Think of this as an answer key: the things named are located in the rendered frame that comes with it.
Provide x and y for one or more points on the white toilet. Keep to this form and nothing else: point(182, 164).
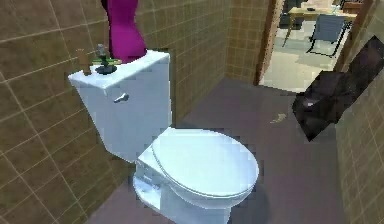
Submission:
point(140, 110)

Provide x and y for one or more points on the magenta vase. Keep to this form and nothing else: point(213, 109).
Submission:
point(125, 33)

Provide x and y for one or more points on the brown small bottle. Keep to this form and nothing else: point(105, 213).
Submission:
point(85, 61)

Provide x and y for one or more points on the grey chair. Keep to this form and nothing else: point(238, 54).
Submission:
point(328, 31)

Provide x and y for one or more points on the wooden table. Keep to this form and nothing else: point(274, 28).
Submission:
point(316, 12)

